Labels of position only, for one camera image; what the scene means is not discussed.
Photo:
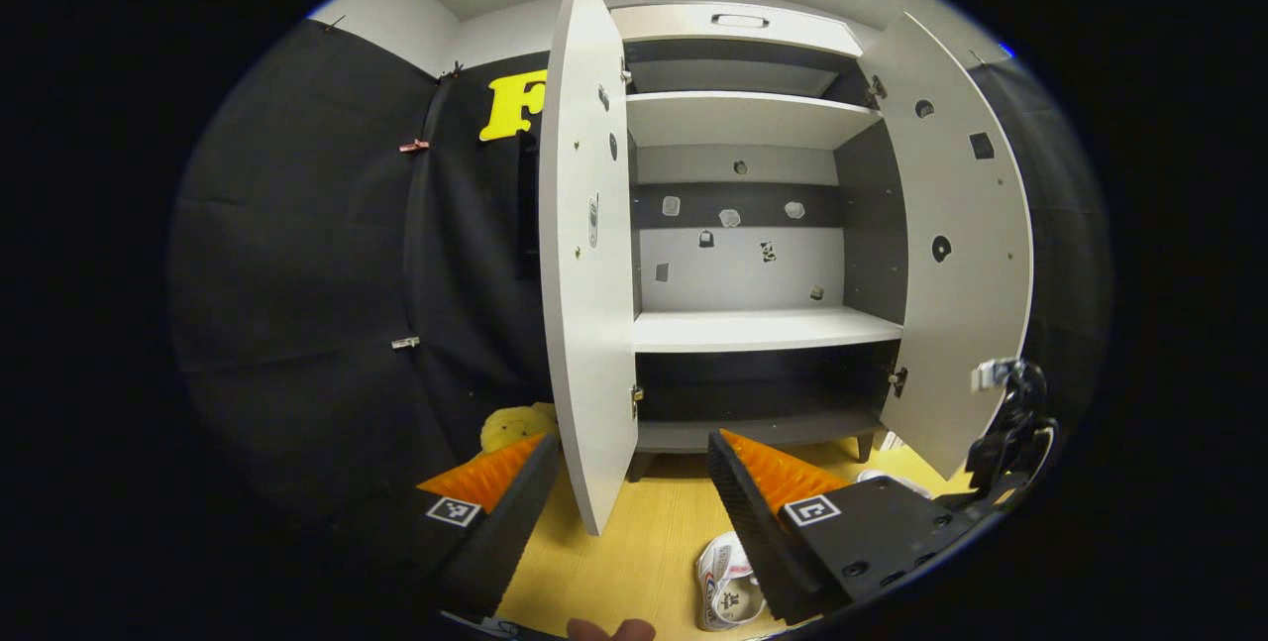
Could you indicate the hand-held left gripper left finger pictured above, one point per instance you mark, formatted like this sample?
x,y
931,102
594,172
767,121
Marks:
x,y
500,537

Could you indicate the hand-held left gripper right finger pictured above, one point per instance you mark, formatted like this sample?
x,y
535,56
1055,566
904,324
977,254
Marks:
x,y
753,532

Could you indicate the white canvas shoe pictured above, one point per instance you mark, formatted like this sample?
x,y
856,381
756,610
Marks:
x,y
728,591
882,476

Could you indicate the white shoe cabinet door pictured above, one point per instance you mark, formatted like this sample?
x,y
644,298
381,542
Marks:
x,y
951,324
584,324

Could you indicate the white shoe cabinet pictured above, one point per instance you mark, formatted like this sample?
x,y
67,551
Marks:
x,y
733,269

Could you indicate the white cabinet drawer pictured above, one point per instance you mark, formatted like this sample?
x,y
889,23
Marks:
x,y
664,25

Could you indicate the yellow plush toy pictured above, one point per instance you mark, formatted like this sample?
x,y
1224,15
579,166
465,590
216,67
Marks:
x,y
510,428

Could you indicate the black backdrop cloth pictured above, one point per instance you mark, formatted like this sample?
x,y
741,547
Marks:
x,y
1065,255
297,274

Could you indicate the silver backdrop clip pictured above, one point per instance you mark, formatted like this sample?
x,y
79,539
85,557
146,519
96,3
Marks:
x,y
404,343

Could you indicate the pink backdrop clip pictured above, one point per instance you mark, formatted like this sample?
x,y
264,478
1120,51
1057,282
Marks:
x,y
414,146

